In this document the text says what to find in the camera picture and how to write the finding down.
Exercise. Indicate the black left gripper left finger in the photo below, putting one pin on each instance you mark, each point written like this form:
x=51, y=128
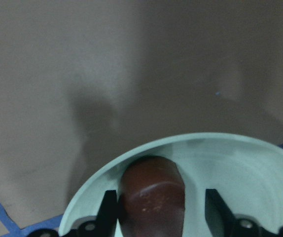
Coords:
x=101, y=225

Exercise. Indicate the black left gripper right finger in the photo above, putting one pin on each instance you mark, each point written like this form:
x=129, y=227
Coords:
x=223, y=223

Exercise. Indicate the light green plate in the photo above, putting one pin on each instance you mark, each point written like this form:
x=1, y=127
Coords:
x=247, y=172

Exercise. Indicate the brown bun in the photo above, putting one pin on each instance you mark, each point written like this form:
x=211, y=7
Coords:
x=151, y=199

